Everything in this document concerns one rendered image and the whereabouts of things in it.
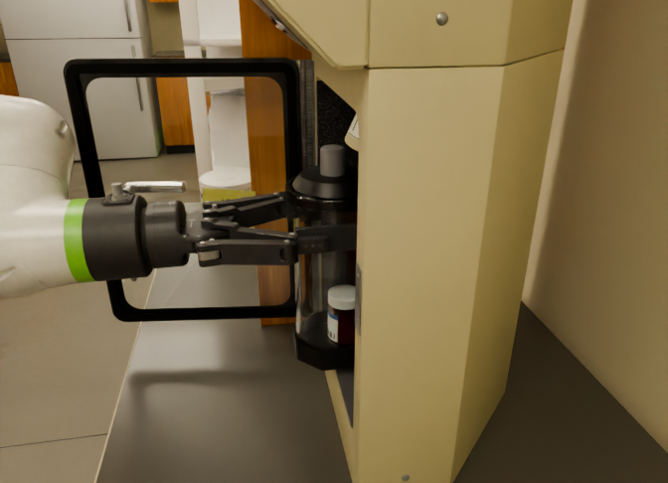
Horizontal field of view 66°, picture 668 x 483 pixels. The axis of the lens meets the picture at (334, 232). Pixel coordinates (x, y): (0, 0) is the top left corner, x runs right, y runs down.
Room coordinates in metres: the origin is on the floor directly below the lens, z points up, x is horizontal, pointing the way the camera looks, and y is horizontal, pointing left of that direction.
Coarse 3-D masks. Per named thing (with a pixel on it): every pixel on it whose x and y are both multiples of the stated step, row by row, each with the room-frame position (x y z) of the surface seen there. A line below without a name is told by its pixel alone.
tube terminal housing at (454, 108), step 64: (384, 0) 0.41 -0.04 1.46; (448, 0) 0.42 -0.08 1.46; (512, 0) 0.43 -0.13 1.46; (320, 64) 0.64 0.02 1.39; (384, 64) 0.41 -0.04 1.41; (448, 64) 0.42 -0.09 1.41; (512, 64) 0.44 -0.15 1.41; (384, 128) 0.41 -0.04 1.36; (448, 128) 0.42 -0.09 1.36; (512, 128) 0.46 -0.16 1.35; (384, 192) 0.41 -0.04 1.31; (448, 192) 0.42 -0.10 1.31; (512, 192) 0.49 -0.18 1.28; (384, 256) 0.41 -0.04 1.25; (448, 256) 0.42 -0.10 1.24; (512, 256) 0.52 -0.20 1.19; (384, 320) 0.41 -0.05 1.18; (448, 320) 0.42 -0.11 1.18; (512, 320) 0.56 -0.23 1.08; (384, 384) 0.41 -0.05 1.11; (448, 384) 0.42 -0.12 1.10; (384, 448) 0.41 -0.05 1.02; (448, 448) 0.42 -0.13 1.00
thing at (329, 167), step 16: (320, 160) 0.56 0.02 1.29; (336, 160) 0.55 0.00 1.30; (304, 176) 0.55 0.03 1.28; (320, 176) 0.55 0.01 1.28; (336, 176) 0.55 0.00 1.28; (352, 176) 0.55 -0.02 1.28; (304, 192) 0.53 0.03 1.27; (320, 192) 0.52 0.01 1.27; (336, 192) 0.52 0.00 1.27; (352, 192) 0.53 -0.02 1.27
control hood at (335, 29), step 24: (264, 0) 0.44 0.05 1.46; (288, 0) 0.40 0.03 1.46; (312, 0) 0.40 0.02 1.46; (336, 0) 0.40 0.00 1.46; (360, 0) 0.40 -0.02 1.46; (288, 24) 0.43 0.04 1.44; (312, 24) 0.40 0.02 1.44; (336, 24) 0.40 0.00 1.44; (360, 24) 0.40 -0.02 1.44; (312, 48) 0.43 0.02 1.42; (336, 48) 0.40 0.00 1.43; (360, 48) 0.40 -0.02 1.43
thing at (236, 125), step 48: (96, 96) 0.69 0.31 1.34; (144, 96) 0.70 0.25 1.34; (192, 96) 0.70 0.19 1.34; (240, 96) 0.70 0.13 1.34; (96, 144) 0.69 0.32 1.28; (144, 144) 0.70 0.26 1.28; (192, 144) 0.70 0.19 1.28; (240, 144) 0.70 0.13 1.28; (144, 192) 0.69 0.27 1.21; (192, 192) 0.70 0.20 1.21; (240, 192) 0.70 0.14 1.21; (144, 288) 0.69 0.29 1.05; (192, 288) 0.70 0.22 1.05; (240, 288) 0.70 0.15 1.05; (288, 288) 0.70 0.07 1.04
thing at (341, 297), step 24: (288, 192) 0.54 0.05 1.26; (312, 216) 0.52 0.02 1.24; (336, 216) 0.52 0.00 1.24; (312, 264) 0.52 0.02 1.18; (336, 264) 0.52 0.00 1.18; (312, 288) 0.52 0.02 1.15; (336, 288) 0.52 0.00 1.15; (312, 312) 0.52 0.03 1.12; (336, 312) 0.52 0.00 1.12; (312, 336) 0.52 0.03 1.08; (336, 336) 0.52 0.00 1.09
